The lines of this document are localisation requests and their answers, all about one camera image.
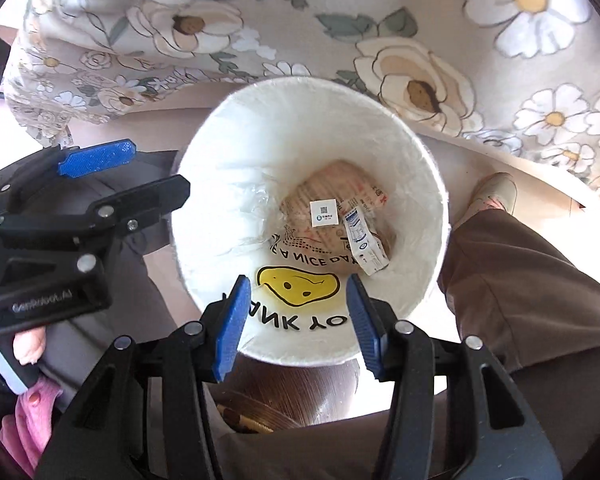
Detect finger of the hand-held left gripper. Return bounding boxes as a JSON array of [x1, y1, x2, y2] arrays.
[[0, 175, 191, 263], [0, 138, 140, 211]]

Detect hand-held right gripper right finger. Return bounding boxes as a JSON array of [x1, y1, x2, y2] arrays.
[[346, 274, 563, 480]]

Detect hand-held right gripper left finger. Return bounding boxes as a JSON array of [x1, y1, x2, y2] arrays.
[[35, 275, 253, 480]]

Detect white round bin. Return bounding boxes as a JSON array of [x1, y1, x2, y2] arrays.
[[169, 76, 451, 368]]

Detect person's left hand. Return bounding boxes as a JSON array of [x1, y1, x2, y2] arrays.
[[0, 330, 47, 367]]

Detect white smiley print plastic bag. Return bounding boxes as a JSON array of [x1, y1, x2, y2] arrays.
[[240, 180, 381, 361]]

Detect white and blue packet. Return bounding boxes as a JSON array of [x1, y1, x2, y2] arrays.
[[342, 205, 391, 276]]

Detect brown wooden stool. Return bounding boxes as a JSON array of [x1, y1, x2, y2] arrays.
[[214, 355, 362, 434]]

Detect person's legs, grey trousers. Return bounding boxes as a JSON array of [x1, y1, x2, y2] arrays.
[[42, 150, 183, 401]]

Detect small white square sachet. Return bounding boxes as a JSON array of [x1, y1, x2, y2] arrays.
[[310, 199, 337, 229]]

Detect person's right leg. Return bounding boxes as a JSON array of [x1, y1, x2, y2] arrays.
[[437, 207, 600, 480]]

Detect person's beige shoe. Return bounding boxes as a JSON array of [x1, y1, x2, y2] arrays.
[[452, 172, 519, 232]]

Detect floral bed sheet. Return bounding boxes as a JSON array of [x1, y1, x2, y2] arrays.
[[2, 0, 600, 211]]

